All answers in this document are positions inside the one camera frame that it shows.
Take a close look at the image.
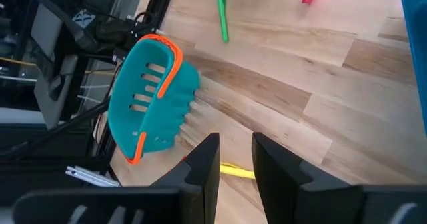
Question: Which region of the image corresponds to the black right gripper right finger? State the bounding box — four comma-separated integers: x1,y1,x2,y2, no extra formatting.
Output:
251,131,365,224

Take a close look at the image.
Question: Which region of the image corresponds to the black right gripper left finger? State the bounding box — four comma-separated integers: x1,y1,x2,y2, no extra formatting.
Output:
150,132,221,224

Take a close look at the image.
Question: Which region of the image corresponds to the yellow pen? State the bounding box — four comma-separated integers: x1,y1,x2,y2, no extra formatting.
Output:
219,162,256,181

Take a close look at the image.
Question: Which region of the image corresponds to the green pen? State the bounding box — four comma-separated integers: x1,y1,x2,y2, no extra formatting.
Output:
216,0,230,44

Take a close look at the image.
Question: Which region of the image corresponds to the teal basket orange rim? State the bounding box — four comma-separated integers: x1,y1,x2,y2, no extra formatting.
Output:
107,33,202,166

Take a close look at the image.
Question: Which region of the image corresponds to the blue plastic tray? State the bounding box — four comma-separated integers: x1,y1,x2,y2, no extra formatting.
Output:
398,0,427,135

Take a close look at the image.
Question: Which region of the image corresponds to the silver bracket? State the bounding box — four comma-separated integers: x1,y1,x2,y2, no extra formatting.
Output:
64,165,121,188

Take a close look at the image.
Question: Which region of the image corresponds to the black aluminium frame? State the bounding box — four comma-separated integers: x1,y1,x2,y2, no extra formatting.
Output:
0,0,178,189

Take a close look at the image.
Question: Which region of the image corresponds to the yellow cable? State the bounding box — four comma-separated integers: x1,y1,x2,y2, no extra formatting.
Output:
0,56,38,67

